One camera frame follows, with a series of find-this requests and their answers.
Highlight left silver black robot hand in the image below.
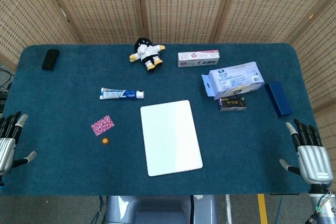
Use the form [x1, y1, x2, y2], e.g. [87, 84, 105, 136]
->
[0, 111, 38, 180]

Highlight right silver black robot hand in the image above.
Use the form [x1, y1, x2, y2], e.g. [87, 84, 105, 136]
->
[279, 118, 333, 185]

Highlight pink patterned square object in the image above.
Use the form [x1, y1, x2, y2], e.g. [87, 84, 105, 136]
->
[91, 114, 116, 136]

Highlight long dark blue box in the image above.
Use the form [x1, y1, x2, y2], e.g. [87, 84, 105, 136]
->
[265, 81, 293, 118]

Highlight teal felt table mat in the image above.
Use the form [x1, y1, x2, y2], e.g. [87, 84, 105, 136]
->
[0, 42, 318, 196]

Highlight black oblong case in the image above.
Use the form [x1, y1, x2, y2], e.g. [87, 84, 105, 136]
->
[41, 49, 60, 72]

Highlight small black gold box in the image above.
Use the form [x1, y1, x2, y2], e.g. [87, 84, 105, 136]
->
[218, 96, 248, 112]

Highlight white wipes package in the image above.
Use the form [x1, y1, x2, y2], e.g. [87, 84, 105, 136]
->
[201, 61, 265, 100]

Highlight blue white toothpaste tube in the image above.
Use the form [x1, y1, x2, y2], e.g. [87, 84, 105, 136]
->
[99, 87, 145, 100]

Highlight white rectangular board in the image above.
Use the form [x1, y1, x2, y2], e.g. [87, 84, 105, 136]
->
[140, 100, 204, 177]

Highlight white pink toothpaste box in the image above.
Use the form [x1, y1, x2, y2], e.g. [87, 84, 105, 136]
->
[177, 49, 220, 68]

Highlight grey robot torso base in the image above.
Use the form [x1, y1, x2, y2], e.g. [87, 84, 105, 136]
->
[103, 195, 218, 224]

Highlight black white plush doll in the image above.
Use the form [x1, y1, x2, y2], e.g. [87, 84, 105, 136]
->
[129, 37, 166, 72]

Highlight woven bamboo folding screen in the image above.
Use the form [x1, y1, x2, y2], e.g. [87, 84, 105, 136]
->
[0, 0, 336, 154]

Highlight black background cables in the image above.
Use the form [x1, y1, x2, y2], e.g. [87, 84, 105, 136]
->
[0, 65, 14, 104]

